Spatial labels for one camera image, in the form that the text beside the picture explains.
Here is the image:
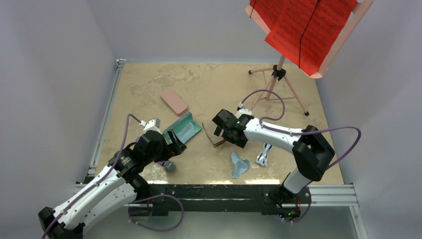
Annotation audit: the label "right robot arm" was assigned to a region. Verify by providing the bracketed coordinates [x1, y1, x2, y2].
[212, 109, 335, 203]

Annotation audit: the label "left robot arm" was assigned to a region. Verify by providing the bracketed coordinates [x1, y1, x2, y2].
[38, 130, 187, 239]

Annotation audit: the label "purple microphone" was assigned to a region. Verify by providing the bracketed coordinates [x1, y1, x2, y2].
[157, 160, 177, 173]

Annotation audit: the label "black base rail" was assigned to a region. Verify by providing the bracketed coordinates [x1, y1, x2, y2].
[129, 184, 311, 217]

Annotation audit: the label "pink music stand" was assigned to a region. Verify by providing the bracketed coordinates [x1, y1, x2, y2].
[247, 0, 375, 117]

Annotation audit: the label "white folded glasses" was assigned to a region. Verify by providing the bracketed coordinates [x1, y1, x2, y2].
[255, 143, 273, 167]

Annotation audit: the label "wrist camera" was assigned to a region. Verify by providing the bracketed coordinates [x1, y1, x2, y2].
[139, 118, 161, 133]
[234, 104, 253, 118]

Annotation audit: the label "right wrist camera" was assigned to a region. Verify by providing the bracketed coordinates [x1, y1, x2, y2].
[234, 104, 253, 118]

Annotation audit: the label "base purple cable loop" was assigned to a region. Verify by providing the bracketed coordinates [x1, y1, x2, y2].
[126, 193, 184, 232]

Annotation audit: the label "aluminium frame rail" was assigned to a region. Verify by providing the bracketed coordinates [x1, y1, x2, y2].
[55, 63, 342, 238]

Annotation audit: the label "red sheet music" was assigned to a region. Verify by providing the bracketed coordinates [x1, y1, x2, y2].
[249, 0, 357, 76]

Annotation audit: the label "brown sunglasses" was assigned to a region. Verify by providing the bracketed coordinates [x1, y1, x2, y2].
[202, 121, 226, 148]

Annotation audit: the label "blue cleaning cloth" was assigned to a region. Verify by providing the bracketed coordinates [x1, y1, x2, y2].
[177, 123, 195, 143]
[231, 151, 250, 179]

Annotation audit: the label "pink glasses case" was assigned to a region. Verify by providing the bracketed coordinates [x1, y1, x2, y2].
[160, 89, 188, 116]

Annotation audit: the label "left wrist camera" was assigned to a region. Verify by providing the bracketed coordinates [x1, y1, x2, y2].
[139, 118, 161, 133]

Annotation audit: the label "teal glasses case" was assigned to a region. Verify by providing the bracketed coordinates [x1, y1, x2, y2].
[164, 112, 202, 144]

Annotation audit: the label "crumpled blue cleaning cloth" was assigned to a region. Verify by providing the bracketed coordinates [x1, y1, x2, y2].
[231, 151, 250, 179]

